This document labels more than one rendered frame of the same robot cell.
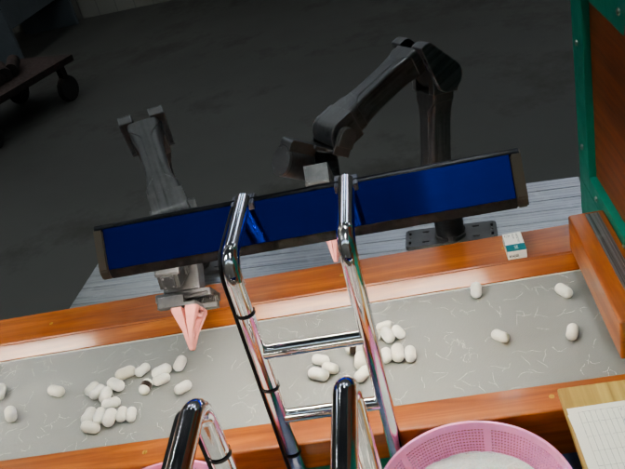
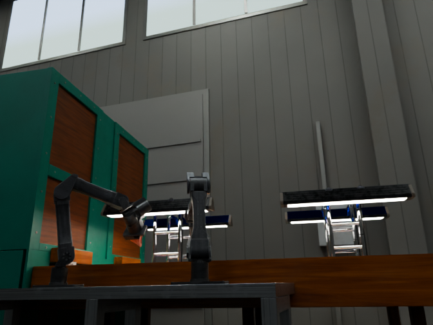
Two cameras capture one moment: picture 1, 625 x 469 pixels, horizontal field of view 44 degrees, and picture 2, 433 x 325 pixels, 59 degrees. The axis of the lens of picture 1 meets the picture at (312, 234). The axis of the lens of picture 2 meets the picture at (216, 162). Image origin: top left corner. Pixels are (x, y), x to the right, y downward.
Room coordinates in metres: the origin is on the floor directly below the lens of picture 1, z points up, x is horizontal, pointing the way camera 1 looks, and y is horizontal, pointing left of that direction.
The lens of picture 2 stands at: (3.00, 0.40, 0.66)
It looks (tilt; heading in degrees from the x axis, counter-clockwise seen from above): 18 degrees up; 182
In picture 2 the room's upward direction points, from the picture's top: 1 degrees counter-clockwise
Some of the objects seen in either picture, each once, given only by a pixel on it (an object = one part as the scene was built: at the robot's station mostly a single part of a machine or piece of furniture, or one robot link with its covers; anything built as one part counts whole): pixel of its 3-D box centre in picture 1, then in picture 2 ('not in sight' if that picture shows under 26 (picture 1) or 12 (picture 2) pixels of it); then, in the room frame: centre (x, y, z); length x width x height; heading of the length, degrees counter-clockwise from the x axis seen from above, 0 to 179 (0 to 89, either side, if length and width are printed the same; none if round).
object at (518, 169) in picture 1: (302, 210); (156, 207); (0.97, 0.00, 1.08); 0.62 x 0.08 x 0.07; 80
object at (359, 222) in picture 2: not in sight; (347, 233); (1.06, 0.98, 0.90); 0.20 x 0.19 x 0.45; 80
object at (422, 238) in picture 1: (448, 222); (58, 276); (1.43, -0.30, 0.71); 0.20 x 0.07 x 0.08; 75
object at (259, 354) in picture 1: (325, 341); (162, 242); (0.89, 0.02, 0.90); 0.20 x 0.19 x 0.45; 80
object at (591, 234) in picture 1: (611, 277); (73, 256); (0.96, -0.44, 0.83); 0.30 x 0.06 x 0.07; 170
